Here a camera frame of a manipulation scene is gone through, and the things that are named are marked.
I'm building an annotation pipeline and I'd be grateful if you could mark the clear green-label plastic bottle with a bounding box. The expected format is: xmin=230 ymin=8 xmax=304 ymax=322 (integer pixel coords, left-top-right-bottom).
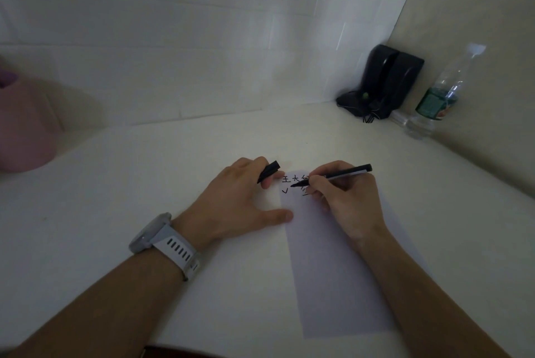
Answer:
xmin=389 ymin=43 xmax=488 ymax=141

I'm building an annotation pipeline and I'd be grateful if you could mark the black pen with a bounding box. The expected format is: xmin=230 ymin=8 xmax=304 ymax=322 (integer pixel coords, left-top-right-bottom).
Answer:
xmin=290 ymin=164 xmax=373 ymax=188

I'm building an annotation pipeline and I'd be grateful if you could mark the black pen cap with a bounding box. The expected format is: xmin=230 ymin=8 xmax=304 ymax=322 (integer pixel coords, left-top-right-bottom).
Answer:
xmin=257 ymin=161 xmax=281 ymax=184

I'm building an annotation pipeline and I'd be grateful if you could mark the person's left forearm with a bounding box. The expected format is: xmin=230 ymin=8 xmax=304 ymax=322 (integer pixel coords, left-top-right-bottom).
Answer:
xmin=0 ymin=241 xmax=198 ymax=358

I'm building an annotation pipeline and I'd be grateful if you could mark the person's right forearm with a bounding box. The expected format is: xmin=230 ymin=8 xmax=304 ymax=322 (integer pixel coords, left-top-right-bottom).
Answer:
xmin=354 ymin=228 xmax=513 ymax=358

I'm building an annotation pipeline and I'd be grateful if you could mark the grey wrist watch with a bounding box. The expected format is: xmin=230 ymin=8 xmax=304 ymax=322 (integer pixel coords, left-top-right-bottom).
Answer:
xmin=128 ymin=213 xmax=202 ymax=282

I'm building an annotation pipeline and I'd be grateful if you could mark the white paper sheet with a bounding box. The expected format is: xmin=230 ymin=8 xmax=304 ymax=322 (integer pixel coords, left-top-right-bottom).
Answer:
xmin=279 ymin=170 xmax=424 ymax=340

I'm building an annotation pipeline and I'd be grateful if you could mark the pink plastic container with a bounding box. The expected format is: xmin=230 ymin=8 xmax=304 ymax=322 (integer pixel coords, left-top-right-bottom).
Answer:
xmin=0 ymin=56 xmax=66 ymax=174

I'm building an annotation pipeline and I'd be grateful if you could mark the person's left hand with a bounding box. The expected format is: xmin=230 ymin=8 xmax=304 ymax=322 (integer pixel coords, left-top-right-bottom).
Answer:
xmin=172 ymin=156 xmax=294 ymax=252

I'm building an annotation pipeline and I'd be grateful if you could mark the black electronic device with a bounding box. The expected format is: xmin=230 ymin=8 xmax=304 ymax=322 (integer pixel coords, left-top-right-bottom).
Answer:
xmin=336 ymin=44 xmax=425 ymax=124

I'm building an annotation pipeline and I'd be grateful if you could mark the person's right hand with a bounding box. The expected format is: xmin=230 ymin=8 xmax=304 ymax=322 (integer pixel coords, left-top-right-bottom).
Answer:
xmin=308 ymin=160 xmax=394 ymax=252

